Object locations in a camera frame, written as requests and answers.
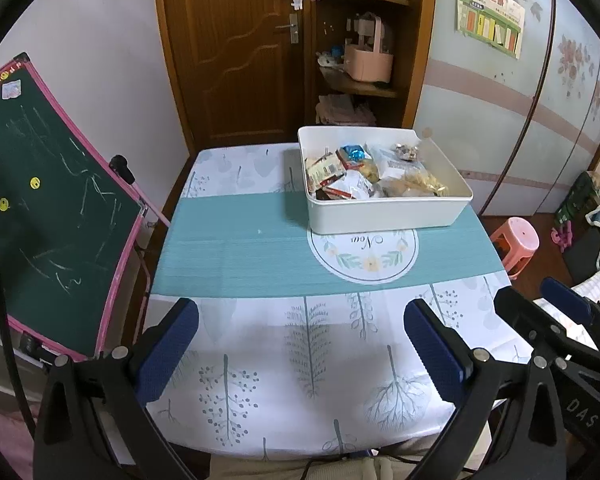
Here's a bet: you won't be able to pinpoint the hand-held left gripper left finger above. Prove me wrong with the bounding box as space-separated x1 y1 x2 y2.
32 297 201 480

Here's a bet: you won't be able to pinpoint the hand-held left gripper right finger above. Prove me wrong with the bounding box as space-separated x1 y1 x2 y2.
402 298 566 480

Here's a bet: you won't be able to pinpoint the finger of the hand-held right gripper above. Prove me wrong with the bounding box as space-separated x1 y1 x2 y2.
539 276 600 354
494 286 599 362

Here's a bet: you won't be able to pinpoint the white plastic storage bin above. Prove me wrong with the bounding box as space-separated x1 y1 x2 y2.
297 125 475 236

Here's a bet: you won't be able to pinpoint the pale chips clear packet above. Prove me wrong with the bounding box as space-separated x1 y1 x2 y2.
382 172 451 199

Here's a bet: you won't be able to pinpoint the white red-print snack packet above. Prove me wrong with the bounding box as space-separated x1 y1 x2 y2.
329 170 377 202

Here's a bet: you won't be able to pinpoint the nut mix white-label packet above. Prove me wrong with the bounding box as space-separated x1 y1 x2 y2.
372 142 424 181

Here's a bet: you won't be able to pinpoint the beige snack packet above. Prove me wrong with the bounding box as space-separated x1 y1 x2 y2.
305 152 348 192

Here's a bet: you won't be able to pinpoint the pink plastic stool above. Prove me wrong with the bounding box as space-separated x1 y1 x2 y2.
489 216 540 281

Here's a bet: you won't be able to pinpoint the green bag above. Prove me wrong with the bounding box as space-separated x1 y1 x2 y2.
554 171 600 226

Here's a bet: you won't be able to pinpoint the pink-framed green chalkboard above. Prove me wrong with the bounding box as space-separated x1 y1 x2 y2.
0 52 171 362

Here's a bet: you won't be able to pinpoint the floral sliding wardrobe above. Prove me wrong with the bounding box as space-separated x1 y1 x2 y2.
412 0 600 217

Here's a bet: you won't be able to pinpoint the black chalkboard clamp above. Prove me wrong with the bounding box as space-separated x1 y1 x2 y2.
108 154 136 185

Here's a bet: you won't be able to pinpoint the folded pink cloths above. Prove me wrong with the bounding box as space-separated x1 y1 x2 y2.
315 93 377 126

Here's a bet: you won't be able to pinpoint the brown wooden door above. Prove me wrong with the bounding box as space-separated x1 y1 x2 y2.
152 0 312 151

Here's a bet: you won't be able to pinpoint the brown wooden shelf cabinet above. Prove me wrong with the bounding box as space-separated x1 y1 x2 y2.
304 0 437 129

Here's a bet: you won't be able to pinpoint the black cable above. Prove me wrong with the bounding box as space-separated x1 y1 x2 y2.
0 217 37 433

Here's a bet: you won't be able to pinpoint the wall poster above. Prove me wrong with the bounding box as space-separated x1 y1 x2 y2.
454 0 525 60

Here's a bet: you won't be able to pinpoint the pink handled basket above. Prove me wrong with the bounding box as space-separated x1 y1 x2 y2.
343 11 395 83

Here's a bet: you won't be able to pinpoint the metal door handle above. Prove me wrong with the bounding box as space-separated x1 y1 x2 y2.
274 13 300 45

